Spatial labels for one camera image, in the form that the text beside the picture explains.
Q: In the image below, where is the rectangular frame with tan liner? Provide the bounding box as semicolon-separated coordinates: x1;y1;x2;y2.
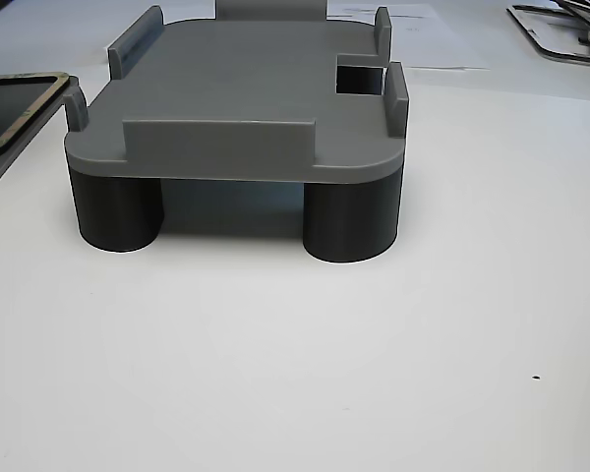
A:
0;71;73;164

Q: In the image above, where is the white paper sheet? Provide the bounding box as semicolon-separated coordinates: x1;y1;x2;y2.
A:
326;1;493;71

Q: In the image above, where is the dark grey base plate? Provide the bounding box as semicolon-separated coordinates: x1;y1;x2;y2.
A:
0;73;83;204

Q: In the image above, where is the grey holder with black legs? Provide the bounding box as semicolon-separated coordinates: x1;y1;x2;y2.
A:
62;0;410;266

